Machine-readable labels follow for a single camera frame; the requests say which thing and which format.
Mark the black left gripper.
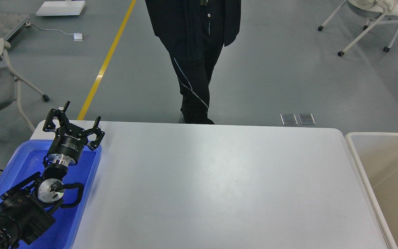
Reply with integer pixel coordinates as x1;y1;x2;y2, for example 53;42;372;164
42;101;105;166

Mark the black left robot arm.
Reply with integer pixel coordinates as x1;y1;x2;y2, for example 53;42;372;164
0;101;105;249

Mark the blue plastic tray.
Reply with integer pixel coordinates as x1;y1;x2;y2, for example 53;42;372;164
0;140;102;249

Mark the white flat board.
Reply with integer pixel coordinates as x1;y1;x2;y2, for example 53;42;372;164
35;0;86;16

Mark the grey metal platform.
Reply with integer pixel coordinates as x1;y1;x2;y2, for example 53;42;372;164
0;13;30;42

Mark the person in black clothes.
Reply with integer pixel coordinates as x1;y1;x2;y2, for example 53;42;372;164
145;0;241;124

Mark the left metal floor plate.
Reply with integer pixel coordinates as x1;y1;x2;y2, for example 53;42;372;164
281;113;297;126

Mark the metal floor plate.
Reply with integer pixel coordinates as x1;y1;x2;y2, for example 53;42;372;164
298;113;316;126
281;113;297;126

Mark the right metal floor plate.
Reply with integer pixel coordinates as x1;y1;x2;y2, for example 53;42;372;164
298;113;316;126

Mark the beige plastic bin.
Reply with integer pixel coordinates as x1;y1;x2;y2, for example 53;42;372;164
345;132;398;249

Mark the white rolling chair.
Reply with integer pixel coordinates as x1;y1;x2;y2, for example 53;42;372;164
318;0;398;57

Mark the white power adapter with cable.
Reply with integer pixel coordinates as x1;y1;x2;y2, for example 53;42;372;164
24;22;84;41

